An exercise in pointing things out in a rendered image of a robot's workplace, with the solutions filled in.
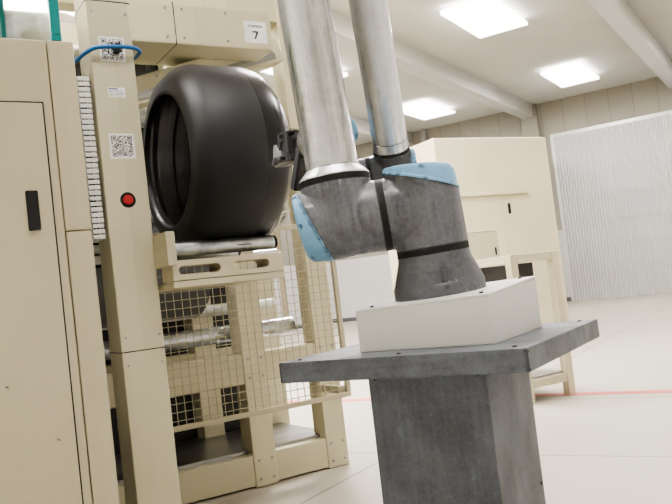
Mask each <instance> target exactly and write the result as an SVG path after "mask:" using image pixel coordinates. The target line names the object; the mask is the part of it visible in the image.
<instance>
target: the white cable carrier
mask: <svg viewBox="0 0 672 504"><path fill-rule="evenodd" d="M76 80H77V90H78V100H79V109H80V119H81V129H82V138H83V148H84V158H85V167H86V177H87V187H88V197H89V203H90V204H89V206H90V216H91V225H92V229H90V230H93V231H91V232H92V236H93V237H92V239H93V241H101V240H102V239H106V236H107V232H106V231H105V229H101V228H104V224H100V223H104V218H100V217H103V212H102V211H103V208H102V207H99V206H102V202H98V201H100V200H101V196H99V195H101V191H97V190H100V185H97V184H100V180H97V179H98V178H99V175H98V174H97V173H99V169H96V168H98V163H96V162H98V161H99V156H97V153H94V152H96V151H97V149H96V147H94V146H96V142H95V136H93V135H95V132H94V131H92V130H94V125H93V124H94V121H93V120H91V119H93V115H92V109H91V108H92V104H90V103H91V102H92V101H91V98H89V97H91V93H89V92H90V88H91V82H88V81H89V77H88V76H77V78H76ZM99 212H101V213H99ZM101 234H102V235H101Z"/></svg>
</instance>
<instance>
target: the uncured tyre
mask: <svg viewBox="0 0 672 504"><path fill-rule="evenodd" d="M285 130H289V127H288V122H287V119H286V115H285V112H284V110H283V107H282V105H281V103H280V101H279V99H278V97H277V95H276V94H275V93H274V91H273V90H272V89H271V88H270V86H269V85H268V84H267V82H266V81H265V80H264V79H263V78H262V77H261V76H260V75H259V74H257V73H256V72H254V71H251V70H248V69H246V68H243V67H231V66H213V65H196V64H187V65H182V66H178V67H175V68H173V69H172V70H170V71H169V72H168V73H167V74H166V75H165V76H164V77H163V78H162V79H161V80H160V81H159V82H158V83H157V85H156V86H155V88H154V90H153V92H152V94H151V97H150V99H149V103H148V106H147V111H146V116H145V122H144V130H143V149H144V159H145V168H146V178H147V187H148V196H149V206H150V210H151V214H152V217H153V219H154V222H155V224H156V226H157V228H158V230H159V232H160V233H163V232H166V231H174V236H175V242H180V241H194V240H208V239H222V238H236V237H250V236H264V235H271V233H272V232H273V231H274V229H275V228H276V227H277V226H276V225H277V222H278V220H279V217H280V214H281V212H282V211H284V210H285V209H286V206H287V203H288V199H289V194H290V186H291V179H292V166H287V167H281V168H276V167H274V166H273V165H272V161H273V147H274V145H277V147H278V138H277V134H279V133H281V132H283V131H285Z"/></svg>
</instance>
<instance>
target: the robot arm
mask: <svg viewBox="0 0 672 504"><path fill-rule="evenodd" d="M348 2H349V8H350V14H351V20H352V26H353V32H354V37H355V43H356V49H357V55H358V61H359V67H360V73H361V79H362V84H363V90H364V96H365V102H366V108H367V114H368V120H369V126H370V132H371V138H372V144H373V155H374V156H370V157H365V158H362V159H358V158H357V153H356V147H355V143H356V141H357V138H358V128H357V125H356V123H355V121H354V120H353V119H352V118H351V117H350V113H349V107H348V101H347V96H346V90H345V84H344V78H343V73H342V67H341V61H340V56H339V50H338V44H337V39H336V33H335V27H334V21H333V16H332V10H331V4H330V0H277V3H278V9H279V15H280V21H281V27H282V32H283V38H284V44H285V50H286V56H287V62H288V68H289V73H290V79H291V85H292V91H293V97H294V103H295V109H296V114H297V120H298V126H299V129H298V130H297V129H294V128H291V129H294V130H291V129H289V130H285V131H283V132H281V133H279V134H277V138H278V147H277V145H274V147H273V161H272V165H273V166H274V167H276V168H281V167H287V166H292V165H294V166H293V172H292V179H291V186H290V188H291V189H292V190H294V191H300V194H298V193H297V194H295V195H293V196H292V206H293V211H294V216H295V220H296V224H297V227H298V232H299V235H300V238H301V241H302V244H303V247H304V250H305V252H306V254H307V256H308V257H309V259H310V260H312V261H314V262H322V261H335V260H339V259H345V258H351V257H356V256H362V255H368V254H374V253H379V252H385V251H390V250H396V253H397V258H398V270H397V275H396V281H395V288H394V297H395V301H396V302H405V301H415V300H423V299H430V298H437V297H443V296H449V295H454V294H459V293H464V292H469V291H473V290H477V289H481V288H484V287H486V281H485V276H484V274H483V272H482V271H481V269H480V267H479V266H478V264H477V262H476V260H475V259H474V257H473V255H472V253H471V251H470V247H469V241H468V235H467V230H466V224H465V218H464V213H463V207H462V201H461V196H460V190H459V188H460V186H459V184H458V182H457V178H456V174H455V170H454V168H453V166H452V165H450V164H448V163H445V162H421V163H417V159H416V153H415V150H414V149H412V148H410V147H409V142H408V140H407V133H406V127H405V120H404V113H403V106H402V99H401V92H400V85H399V78H398V71H397V64H396V57H395V51H394V44H393V37H392V30H391V23H390V16H389V9H388V2H387V0H348ZM278 148H279V149H281V150H280V151H279V150H278Z"/></svg>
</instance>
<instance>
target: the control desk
mask: <svg viewBox="0 0 672 504"><path fill-rule="evenodd" d="M90 229H92V226H91V216H90V206H89V197H88V187H87V177H86V167H85V158H84V148H83V138H82V129H81V119H80V109H79V100H78V90H77V80H76V70H75V61H74V51H73V43H72V42H64V41H49V40H47V41H46V43H45V41H42V40H27V39H12V38H0V504H120V501H119V491H118V481H117V472H116V462H115V452H114V443H113V433H112V423H111V413H110V404H109V394H108V384H107V375H106V365H105V355H104V346H103V336H102V326H101V316H100V307H99V297H98V287H97V278H96V268H95V258H94V249H93V239H92V232H91V231H90ZM65 232H66V233H65Z"/></svg>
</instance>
